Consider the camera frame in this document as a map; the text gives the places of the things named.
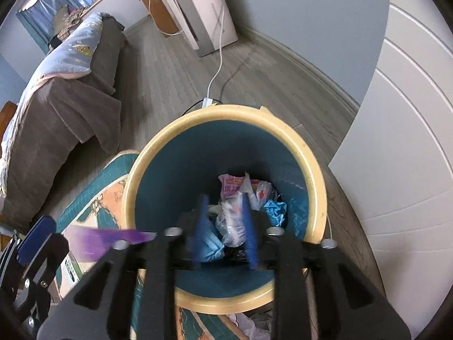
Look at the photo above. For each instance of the teal trash bin yellow rim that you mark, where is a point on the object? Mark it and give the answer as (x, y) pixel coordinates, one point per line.
(185, 159)

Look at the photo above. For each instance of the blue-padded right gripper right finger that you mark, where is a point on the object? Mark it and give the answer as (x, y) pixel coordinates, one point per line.
(348, 305)

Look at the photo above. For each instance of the purple wrapper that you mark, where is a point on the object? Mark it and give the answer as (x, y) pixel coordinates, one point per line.
(90, 244)

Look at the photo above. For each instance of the wooden nightstand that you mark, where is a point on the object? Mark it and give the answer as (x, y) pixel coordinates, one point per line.
(161, 17)

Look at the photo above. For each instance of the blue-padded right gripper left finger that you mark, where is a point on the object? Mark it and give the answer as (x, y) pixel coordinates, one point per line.
(101, 305)

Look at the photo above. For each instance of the white tissue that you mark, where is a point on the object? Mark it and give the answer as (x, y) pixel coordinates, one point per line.
(248, 327)

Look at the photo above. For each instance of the wooden headboard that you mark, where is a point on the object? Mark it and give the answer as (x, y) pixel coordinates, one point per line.
(6, 115)

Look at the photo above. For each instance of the white power strip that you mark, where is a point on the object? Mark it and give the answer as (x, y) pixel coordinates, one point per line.
(207, 101)

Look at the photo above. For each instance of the bed with grey blanket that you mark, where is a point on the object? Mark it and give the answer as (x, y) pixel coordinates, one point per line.
(62, 114)

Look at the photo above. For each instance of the clear plastic bag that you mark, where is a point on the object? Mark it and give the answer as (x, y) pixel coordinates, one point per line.
(229, 222)

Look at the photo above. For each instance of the green white medicine box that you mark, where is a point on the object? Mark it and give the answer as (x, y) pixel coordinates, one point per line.
(70, 274)

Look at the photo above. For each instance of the light blue face mask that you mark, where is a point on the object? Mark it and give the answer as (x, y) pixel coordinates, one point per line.
(209, 247)

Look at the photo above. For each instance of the patterned teal orange rug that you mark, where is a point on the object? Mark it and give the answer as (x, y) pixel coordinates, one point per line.
(99, 206)

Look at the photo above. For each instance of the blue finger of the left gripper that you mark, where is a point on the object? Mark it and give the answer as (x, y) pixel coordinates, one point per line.
(35, 238)

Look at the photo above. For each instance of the white door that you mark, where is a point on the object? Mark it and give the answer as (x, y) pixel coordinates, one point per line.
(395, 162)

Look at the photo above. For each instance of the blue curtain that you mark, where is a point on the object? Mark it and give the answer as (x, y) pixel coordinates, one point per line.
(37, 18)

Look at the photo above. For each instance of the white air purifier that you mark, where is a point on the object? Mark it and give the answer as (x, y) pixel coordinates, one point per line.
(205, 24)

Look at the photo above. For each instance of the blue floral quilt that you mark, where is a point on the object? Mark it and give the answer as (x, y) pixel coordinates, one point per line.
(70, 60)

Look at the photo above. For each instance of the pink snack wrapper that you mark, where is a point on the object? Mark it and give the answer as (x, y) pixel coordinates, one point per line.
(231, 185)

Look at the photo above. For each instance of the blue cloth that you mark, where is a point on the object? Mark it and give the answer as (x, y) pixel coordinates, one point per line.
(275, 211)

